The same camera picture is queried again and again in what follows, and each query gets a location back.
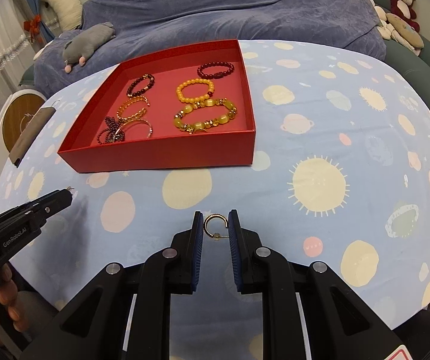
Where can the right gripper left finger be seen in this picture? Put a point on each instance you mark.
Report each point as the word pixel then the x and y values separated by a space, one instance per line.
pixel 124 312

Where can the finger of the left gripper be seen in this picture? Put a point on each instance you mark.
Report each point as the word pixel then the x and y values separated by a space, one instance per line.
pixel 46 204

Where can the blue grey blanket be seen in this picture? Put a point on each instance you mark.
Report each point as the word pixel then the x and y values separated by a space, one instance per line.
pixel 146 26

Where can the gold chain cuff bangle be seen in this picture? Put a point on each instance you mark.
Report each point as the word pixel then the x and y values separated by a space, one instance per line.
pixel 132 109

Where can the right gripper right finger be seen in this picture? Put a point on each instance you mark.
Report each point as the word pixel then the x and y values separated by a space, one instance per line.
pixel 309 312

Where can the red monkey plush toy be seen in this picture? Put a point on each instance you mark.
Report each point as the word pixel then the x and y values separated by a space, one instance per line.
pixel 402 2

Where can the space pattern blue tablecloth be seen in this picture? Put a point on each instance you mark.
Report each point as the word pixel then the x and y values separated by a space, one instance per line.
pixel 340 174

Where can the brown leather pouch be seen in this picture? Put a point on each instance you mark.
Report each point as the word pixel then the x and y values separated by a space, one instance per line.
pixel 29 134

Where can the beige dog plush toy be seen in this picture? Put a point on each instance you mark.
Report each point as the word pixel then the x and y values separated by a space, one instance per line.
pixel 393 27

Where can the red bow curtain tie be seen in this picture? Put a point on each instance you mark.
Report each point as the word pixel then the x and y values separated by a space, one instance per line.
pixel 32 27

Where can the grey plush mouse toy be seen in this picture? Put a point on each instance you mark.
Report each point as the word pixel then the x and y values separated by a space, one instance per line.
pixel 80 49

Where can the round wooden white stool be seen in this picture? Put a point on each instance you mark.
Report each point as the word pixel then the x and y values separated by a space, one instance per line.
pixel 17 111

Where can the thin rose gold bangle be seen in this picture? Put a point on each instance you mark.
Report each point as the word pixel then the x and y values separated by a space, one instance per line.
pixel 127 128

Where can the person left hand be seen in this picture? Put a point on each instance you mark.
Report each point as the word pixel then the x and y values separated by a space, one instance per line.
pixel 12 304

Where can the red shallow cardboard box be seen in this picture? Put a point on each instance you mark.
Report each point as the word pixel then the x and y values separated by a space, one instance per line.
pixel 229 144

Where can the white sheer curtain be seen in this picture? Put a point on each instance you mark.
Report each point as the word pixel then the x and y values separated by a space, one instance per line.
pixel 16 51

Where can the white sheep plush toy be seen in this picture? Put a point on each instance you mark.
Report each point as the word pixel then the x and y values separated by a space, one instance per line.
pixel 68 12

